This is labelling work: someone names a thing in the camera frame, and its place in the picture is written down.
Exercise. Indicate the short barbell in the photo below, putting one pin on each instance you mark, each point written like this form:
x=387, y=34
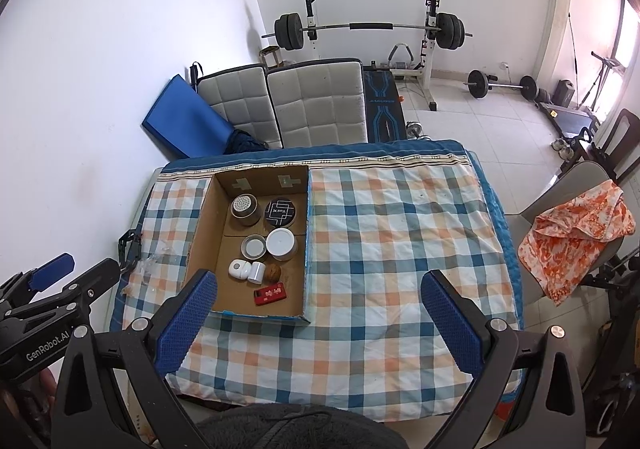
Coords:
x=477, y=83

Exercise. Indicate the brown cardboard box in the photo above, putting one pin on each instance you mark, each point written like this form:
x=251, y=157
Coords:
x=292, y=274

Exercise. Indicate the dark blue knit cloth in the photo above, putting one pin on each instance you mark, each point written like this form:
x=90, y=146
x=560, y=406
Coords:
x=245, y=141

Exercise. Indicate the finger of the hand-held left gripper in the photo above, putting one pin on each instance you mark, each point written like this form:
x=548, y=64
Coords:
x=50, y=271
x=97, y=279

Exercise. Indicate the small wooden stool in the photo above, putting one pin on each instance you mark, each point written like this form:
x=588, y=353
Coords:
x=271, y=56

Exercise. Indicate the red carton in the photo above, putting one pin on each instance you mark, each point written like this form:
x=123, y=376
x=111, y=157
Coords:
x=502, y=410

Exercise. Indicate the small black heater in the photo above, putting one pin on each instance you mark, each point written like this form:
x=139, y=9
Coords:
x=565, y=93

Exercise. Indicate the plain round silver tin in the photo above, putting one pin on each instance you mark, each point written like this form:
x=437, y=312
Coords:
x=254, y=247

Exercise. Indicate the silver tin with perforated lid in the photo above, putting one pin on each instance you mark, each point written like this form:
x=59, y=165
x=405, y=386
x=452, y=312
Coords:
x=244, y=208

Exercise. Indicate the white plastic jar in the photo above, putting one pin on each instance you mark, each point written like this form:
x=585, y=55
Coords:
x=280, y=243

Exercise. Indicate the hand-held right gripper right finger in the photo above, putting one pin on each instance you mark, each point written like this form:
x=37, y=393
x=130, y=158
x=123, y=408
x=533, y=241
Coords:
x=450, y=324

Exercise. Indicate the black treadmill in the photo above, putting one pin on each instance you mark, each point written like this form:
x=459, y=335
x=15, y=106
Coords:
x=567, y=119

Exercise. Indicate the blue folded mat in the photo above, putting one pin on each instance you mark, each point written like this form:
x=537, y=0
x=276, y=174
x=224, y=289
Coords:
x=185, y=119

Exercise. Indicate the small red box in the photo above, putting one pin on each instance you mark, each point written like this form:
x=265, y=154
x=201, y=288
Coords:
x=270, y=294

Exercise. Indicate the beige chair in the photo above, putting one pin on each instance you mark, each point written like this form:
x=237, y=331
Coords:
x=575, y=179

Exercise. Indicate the brown walnut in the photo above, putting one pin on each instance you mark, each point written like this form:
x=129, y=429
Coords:
x=273, y=272

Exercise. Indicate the small white cylinder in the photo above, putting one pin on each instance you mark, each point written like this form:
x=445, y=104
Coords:
x=257, y=271

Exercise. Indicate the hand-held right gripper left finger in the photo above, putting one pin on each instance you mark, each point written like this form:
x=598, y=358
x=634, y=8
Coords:
x=187, y=324

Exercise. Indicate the black and blue bench pad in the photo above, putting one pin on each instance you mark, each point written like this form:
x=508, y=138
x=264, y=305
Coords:
x=382, y=114

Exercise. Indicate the clear plastic wrap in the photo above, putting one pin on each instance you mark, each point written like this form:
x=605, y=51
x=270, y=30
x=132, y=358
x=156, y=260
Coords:
x=155, y=274

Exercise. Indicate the small white round device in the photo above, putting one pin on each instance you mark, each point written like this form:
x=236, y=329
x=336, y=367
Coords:
x=239, y=270

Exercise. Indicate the orange floral cloth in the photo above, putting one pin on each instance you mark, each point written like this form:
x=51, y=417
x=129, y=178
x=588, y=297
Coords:
x=575, y=229

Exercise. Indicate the dark grey fleece garment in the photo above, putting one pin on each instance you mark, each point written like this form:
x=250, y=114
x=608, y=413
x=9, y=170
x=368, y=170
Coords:
x=300, y=429

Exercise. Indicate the pair of small dumbbells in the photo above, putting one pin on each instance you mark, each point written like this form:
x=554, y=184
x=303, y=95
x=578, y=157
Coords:
x=417, y=130

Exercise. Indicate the long barbell with black plates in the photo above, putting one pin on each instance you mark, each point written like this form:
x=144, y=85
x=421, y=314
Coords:
x=289, y=31

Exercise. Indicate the pair of shoes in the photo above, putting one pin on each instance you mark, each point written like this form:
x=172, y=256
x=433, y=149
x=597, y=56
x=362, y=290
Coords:
x=562, y=148

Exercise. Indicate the black round tin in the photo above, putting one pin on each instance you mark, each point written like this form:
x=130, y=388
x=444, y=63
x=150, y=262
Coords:
x=281, y=213

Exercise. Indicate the white barbell rack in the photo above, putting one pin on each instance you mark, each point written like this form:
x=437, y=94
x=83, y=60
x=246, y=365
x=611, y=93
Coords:
x=429, y=59

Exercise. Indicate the checked tablecloth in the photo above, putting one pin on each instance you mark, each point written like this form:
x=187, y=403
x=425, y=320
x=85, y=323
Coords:
x=390, y=254

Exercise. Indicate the black exercise stand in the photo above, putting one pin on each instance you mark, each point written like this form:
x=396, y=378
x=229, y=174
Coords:
x=602, y=69

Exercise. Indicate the dark wooden chair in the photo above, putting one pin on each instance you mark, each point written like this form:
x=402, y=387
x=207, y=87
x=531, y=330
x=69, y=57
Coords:
x=622, y=134

